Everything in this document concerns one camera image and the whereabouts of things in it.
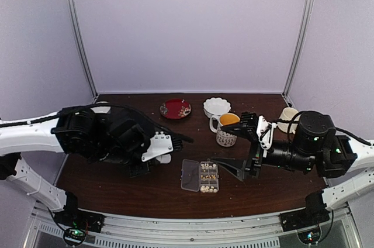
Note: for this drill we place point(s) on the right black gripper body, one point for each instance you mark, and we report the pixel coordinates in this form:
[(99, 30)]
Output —
[(256, 159)]

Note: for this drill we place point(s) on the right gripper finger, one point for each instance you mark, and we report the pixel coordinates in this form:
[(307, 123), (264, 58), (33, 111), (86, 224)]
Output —
[(237, 129), (235, 167)]

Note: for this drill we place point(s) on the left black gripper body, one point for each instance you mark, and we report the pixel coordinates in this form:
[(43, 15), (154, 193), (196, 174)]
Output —
[(144, 169)]

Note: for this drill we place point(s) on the clear plastic pill organizer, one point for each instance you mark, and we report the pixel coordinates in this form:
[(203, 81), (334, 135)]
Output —
[(190, 175)]

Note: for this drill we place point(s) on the small white bottle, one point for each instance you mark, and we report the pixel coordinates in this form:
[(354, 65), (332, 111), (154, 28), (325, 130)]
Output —
[(164, 159)]

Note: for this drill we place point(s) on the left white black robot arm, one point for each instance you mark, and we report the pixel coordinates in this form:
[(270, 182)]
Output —
[(93, 132)]

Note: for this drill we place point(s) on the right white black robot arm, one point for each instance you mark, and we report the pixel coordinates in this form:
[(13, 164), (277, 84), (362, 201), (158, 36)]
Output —
[(309, 140)]

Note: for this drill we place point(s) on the yellow pills in organizer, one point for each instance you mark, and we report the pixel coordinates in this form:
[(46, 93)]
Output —
[(207, 176)]

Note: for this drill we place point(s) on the white pills in organizer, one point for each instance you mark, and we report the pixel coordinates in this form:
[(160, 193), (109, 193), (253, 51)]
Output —
[(207, 166)]

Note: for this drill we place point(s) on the cream pills in organizer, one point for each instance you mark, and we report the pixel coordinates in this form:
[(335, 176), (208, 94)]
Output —
[(209, 189)]

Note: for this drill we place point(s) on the white scalloped bowl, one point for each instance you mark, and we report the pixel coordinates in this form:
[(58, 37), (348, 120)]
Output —
[(216, 106)]

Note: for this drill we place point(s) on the cream ribbed mug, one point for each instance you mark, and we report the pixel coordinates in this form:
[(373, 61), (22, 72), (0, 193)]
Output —
[(286, 116)]

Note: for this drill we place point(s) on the small white bowl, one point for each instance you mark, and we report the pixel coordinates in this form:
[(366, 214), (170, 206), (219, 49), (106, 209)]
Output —
[(101, 108)]

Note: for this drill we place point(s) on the red patterned plate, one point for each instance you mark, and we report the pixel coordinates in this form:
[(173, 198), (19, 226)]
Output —
[(175, 109)]

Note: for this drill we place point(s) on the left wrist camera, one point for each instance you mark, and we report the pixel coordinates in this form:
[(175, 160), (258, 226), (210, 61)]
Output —
[(162, 143)]

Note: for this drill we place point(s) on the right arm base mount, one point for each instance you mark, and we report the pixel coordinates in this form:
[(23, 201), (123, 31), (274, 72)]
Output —
[(300, 219)]

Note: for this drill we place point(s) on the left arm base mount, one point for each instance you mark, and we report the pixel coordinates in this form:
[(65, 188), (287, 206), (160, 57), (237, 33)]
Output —
[(83, 220)]

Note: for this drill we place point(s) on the front aluminium rail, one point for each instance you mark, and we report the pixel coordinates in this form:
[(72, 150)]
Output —
[(263, 230)]

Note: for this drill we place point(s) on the right aluminium frame post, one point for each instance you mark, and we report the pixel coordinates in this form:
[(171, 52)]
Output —
[(305, 20)]

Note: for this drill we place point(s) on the aluminium frame post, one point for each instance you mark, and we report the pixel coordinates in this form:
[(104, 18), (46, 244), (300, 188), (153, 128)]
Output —
[(305, 20), (81, 49)]

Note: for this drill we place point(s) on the left aluminium frame post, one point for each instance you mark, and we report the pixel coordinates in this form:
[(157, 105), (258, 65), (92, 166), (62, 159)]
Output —
[(81, 49)]

